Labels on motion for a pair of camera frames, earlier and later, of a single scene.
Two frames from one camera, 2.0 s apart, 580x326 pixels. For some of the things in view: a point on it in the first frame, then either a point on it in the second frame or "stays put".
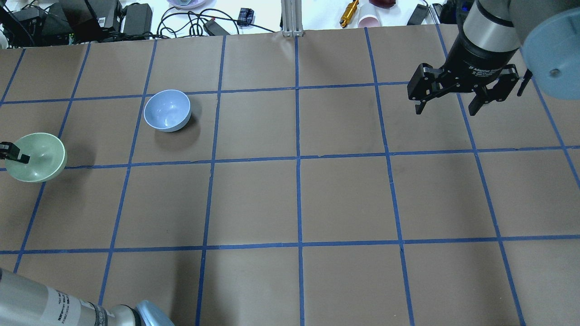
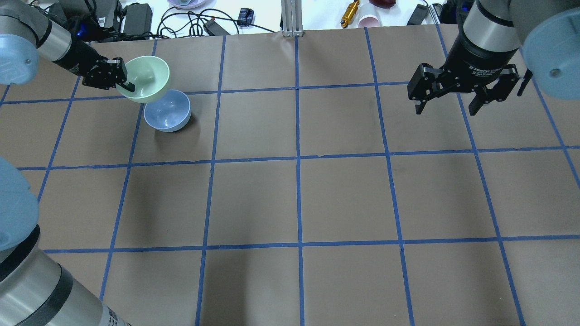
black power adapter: (138, 19) stays put
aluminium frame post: (292, 18) stays put
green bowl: (47, 158) to (149, 74)
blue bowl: (167, 110) stays put
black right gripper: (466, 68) stays put
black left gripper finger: (8, 151) to (103, 73)
